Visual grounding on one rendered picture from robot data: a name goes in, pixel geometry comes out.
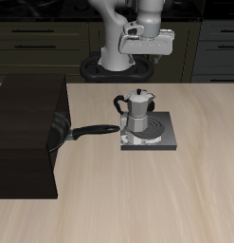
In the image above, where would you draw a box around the dark olive kitchen cupboard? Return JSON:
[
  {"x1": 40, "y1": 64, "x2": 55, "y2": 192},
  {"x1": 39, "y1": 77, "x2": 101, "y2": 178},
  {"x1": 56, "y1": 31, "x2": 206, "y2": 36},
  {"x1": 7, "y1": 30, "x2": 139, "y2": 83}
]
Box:
[{"x1": 0, "y1": 19, "x2": 202, "y2": 84}]

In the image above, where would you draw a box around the dark wooden cabinet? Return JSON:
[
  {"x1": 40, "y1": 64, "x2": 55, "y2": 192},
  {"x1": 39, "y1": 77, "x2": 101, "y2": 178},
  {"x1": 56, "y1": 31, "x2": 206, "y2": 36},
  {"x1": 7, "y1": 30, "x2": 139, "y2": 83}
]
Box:
[{"x1": 0, "y1": 73, "x2": 72, "y2": 200}]

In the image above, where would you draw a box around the flat black base plate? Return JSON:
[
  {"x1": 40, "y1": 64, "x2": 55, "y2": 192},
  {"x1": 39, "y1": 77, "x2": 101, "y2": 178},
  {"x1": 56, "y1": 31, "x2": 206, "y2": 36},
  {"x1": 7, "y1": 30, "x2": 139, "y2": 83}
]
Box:
[{"x1": 79, "y1": 51, "x2": 154, "y2": 81}]

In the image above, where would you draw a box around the dark grey kitchen cupboard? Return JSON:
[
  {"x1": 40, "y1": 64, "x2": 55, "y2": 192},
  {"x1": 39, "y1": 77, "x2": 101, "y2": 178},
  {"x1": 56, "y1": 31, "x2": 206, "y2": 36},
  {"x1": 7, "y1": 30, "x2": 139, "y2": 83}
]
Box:
[{"x1": 190, "y1": 18, "x2": 234, "y2": 84}]

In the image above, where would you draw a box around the black kitchen countertop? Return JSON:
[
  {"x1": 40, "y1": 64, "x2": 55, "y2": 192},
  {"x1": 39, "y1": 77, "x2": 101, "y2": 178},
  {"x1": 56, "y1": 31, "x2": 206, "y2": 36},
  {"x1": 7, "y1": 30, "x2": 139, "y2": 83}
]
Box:
[{"x1": 0, "y1": 0, "x2": 234, "y2": 23}]

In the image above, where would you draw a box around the silver moka pot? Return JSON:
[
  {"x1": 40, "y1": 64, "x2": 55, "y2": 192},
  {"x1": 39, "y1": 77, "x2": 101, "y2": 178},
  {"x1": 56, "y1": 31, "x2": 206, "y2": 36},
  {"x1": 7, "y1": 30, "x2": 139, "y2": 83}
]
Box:
[{"x1": 113, "y1": 88, "x2": 157, "y2": 134}]

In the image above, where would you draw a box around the dark grey stove plate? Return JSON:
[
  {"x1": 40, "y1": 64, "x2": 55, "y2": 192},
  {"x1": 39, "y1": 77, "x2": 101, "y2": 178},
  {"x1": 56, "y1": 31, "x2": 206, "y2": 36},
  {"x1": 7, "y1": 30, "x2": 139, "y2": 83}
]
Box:
[{"x1": 119, "y1": 111, "x2": 178, "y2": 152}]

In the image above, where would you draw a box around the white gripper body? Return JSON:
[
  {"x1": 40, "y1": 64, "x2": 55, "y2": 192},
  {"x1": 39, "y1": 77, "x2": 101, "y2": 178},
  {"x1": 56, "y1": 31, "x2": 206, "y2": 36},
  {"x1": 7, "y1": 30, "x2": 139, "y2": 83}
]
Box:
[{"x1": 118, "y1": 28, "x2": 176, "y2": 57}]

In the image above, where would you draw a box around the black frying pan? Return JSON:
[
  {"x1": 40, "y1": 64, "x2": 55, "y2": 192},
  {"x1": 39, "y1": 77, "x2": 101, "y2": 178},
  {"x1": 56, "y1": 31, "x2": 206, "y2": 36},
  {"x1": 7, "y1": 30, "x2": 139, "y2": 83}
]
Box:
[{"x1": 46, "y1": 111, "x2": 122, "y2": 154}]

